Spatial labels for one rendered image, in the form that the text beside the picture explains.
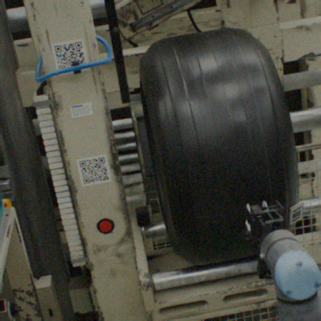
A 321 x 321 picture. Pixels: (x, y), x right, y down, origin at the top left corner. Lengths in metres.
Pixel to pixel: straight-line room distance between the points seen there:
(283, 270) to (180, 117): 0.45
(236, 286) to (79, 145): 0.55
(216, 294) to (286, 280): 0.58
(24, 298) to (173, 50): 0.66
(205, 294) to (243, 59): 0.61
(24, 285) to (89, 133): 0.39
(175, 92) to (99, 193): 0.36
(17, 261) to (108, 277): 0.38
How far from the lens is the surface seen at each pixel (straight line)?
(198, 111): 1.40
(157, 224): 1.91
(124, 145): 2.00
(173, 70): 1.46
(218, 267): 1.68
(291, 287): 1.13
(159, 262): 1.95
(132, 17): 1.89
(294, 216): 1.52
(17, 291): 1.47
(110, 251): 1.69
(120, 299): 1.78
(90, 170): 1.59
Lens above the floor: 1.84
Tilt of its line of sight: 24 degrees down
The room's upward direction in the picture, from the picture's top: 9 degrees counter-clockwise
